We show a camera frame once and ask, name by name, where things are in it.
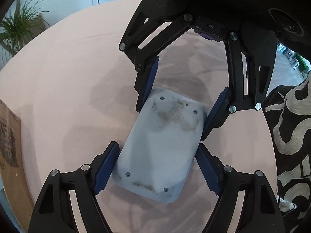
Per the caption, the brown planter pot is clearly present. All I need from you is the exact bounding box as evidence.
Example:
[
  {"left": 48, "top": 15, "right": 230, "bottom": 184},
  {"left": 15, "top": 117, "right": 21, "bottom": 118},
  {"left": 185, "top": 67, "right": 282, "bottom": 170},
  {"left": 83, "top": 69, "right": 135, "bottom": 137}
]
[{"left": 27, "top": 13, "right": 51, "bottom": 39}]

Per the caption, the background display shelf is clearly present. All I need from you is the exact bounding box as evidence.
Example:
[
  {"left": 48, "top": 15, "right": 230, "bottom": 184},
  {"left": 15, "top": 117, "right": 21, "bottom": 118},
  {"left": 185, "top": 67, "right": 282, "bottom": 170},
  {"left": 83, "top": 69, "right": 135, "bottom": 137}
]
[{"left": 277, "top": 42, "right": 311, "bottom": 80}]

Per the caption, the brown cardboard box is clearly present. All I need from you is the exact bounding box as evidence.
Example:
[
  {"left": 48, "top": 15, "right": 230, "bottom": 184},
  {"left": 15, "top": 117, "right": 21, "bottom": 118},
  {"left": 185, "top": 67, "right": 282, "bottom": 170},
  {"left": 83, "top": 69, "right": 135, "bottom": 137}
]
[{"left": 0, "top": 99, "right": 34, "bottom": 214}]

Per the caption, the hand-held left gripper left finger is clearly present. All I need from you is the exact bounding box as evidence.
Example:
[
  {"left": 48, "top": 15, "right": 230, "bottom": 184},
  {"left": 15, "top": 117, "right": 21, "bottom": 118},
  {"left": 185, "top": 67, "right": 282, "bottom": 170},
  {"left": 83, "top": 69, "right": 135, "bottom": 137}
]
[{"left": 29, "top": 141, "right": 120, "bottom": 233}]

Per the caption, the white plastic case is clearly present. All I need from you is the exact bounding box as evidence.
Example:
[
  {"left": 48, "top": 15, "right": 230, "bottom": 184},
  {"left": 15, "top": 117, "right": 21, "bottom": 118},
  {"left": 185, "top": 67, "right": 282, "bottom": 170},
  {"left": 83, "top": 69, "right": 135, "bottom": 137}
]
[{"left": 112, "top": 87, "right": 208, "bottom": 204}]

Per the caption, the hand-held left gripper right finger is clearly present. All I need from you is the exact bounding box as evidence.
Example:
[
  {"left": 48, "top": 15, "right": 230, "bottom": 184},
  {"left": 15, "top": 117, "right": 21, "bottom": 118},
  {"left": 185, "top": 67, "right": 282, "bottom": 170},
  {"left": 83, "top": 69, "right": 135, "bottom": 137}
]
[{"left": 194, "top": 143, "right": 285, "bottom": 233}]

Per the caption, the black patterned garment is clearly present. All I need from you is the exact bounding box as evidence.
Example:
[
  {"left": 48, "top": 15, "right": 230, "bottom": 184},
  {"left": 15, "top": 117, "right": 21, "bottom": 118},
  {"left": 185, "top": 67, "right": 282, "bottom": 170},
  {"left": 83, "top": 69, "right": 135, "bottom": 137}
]
[{"left": 265, "top": 74, "right": 311, "bottom": 233}]

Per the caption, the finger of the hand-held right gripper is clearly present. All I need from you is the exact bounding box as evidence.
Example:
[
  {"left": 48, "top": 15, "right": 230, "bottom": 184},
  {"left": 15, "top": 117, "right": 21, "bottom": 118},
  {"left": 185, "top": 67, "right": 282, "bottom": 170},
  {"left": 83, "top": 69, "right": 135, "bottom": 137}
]
[
  {"left": 200, "top": 25, "right": 277, "bottom": 142},
  {"left": 119, "top": 0, "right": 195, "bottom": 112}
]

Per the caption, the large green palm plant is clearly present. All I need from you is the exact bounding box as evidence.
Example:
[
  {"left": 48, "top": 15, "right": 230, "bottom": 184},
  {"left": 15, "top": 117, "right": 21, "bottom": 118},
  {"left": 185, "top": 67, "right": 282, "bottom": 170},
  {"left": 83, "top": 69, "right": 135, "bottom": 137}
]
[{"left": 0, "top": 0, "right": 50, "bottom": 65}]

